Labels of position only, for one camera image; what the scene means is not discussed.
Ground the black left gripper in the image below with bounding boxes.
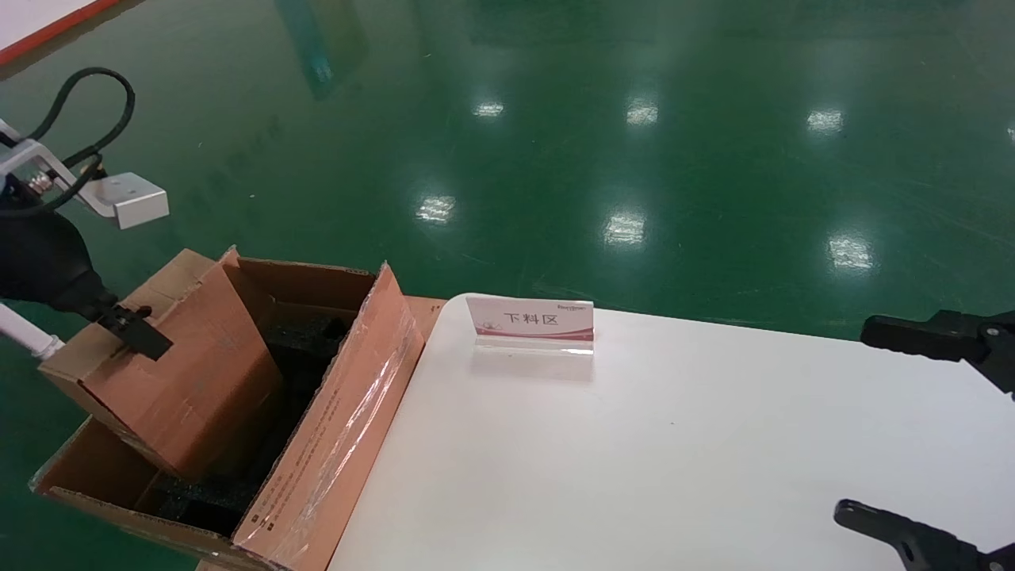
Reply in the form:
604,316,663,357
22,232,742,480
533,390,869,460
0,176,174,362

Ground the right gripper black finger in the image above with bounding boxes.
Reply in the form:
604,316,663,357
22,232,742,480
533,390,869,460
862,309,1015,397
834,500,1015,571

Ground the small cardboard box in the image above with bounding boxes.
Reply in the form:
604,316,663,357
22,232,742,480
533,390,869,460
38,247,285,481

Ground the large open cardboard box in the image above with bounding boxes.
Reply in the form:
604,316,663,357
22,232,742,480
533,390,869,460
30,255,445,571

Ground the white tube stand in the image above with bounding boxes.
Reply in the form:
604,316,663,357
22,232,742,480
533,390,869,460
0,304,66,362

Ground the black foam insert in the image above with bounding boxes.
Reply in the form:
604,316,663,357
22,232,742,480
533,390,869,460
151,313,358,536

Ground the acrylic sign with red print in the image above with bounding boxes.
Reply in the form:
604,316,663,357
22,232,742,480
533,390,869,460
465,295,596,355

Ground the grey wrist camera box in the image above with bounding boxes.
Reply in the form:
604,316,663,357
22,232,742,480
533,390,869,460
79,173,170,230

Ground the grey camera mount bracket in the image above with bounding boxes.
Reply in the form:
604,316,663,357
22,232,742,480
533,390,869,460
0,119,88,199

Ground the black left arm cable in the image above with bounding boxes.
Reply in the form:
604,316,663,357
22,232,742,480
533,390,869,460
0,67,136,219

